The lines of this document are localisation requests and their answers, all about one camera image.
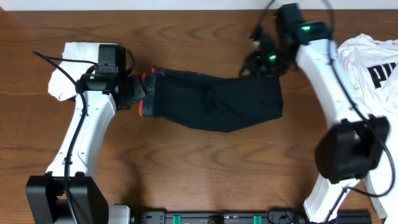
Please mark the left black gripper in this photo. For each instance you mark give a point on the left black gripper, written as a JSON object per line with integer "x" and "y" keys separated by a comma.
{"x": 137, "y": 89}

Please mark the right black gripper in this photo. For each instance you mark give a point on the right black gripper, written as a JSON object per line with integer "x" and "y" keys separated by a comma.
{"x": 257, "y": 61}

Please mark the black pants red waistband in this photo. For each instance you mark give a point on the black pants red waistband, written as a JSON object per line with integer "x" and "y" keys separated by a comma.
{"x": 201, "y": 101}

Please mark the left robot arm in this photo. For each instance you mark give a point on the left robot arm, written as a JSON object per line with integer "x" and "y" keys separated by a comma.
{"x": 67, "y": 192}

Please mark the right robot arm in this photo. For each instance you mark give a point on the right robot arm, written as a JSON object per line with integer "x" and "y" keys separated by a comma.
{"x": 355, "y": 141}

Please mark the white printed t-shirt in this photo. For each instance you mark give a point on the white printed t-shirt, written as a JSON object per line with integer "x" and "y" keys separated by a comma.
{"x": 371, "y": 66}

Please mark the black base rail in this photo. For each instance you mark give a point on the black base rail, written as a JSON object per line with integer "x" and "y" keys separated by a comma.
{"x": 269, "y": 217}

